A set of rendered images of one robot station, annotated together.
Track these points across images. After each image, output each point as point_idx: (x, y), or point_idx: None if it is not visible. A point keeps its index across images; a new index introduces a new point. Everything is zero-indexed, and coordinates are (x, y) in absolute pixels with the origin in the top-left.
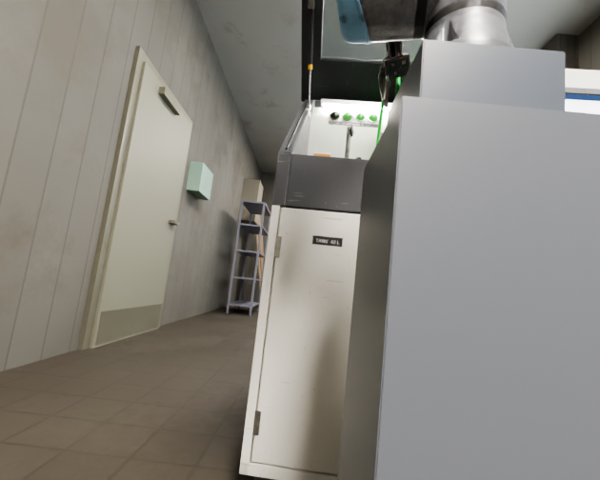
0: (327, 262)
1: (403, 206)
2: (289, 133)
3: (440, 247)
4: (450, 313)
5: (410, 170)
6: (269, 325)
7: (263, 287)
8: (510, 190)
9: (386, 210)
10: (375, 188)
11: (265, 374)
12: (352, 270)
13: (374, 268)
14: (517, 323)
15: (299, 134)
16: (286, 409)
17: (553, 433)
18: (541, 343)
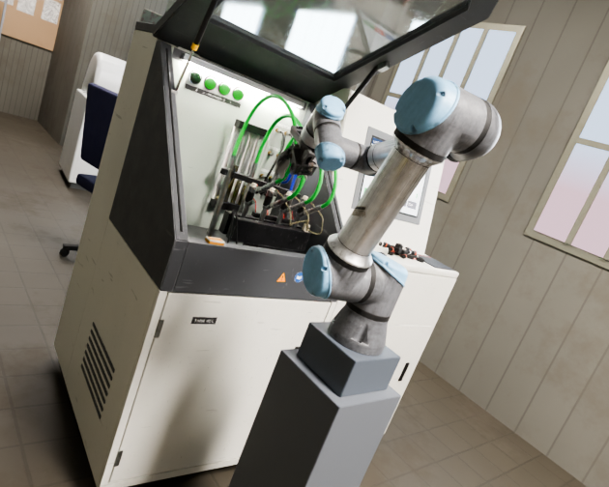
0: (199, 336)
1: (322, 453)
2: (172, 183)
3: (329, 463)
4: (323, 484)
5: (330, 438)
6: (139, 390)
7: (139, 362)
8: (359, 434)
9: (310, 443)
10: (299, 404)
11: (130, 425)
12: (218, 340)
13: (291, 453)
14: (341, 478)
15: (183, 183)
16: (144, 443)
17: None
18: (345, 481)
